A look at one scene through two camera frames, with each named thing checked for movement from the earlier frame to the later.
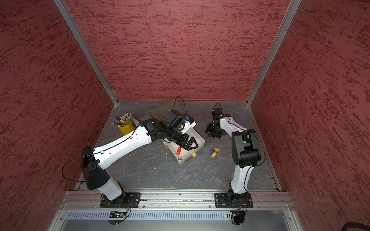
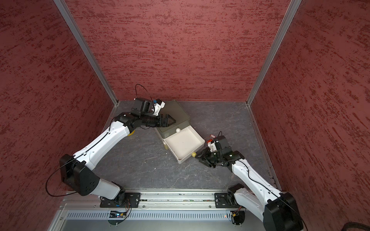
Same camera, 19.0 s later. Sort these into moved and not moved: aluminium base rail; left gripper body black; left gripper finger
Moved: left gripper finger; left gripper body black
Not moved: aluminium base rail
